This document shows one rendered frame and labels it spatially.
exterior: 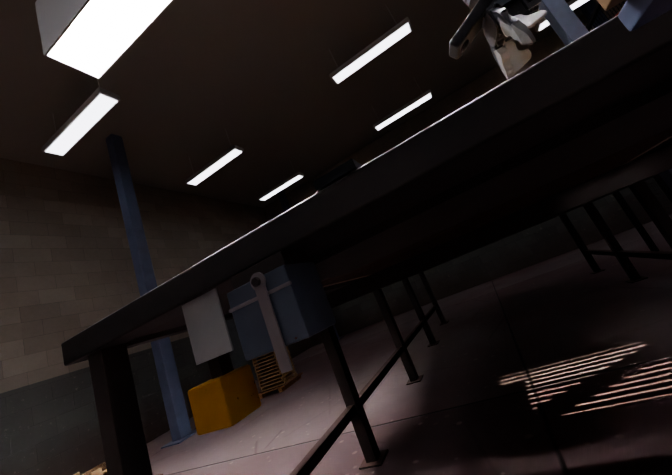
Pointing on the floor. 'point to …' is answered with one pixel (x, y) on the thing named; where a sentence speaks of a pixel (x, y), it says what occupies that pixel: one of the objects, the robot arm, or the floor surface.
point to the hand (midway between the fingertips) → (522, 70)
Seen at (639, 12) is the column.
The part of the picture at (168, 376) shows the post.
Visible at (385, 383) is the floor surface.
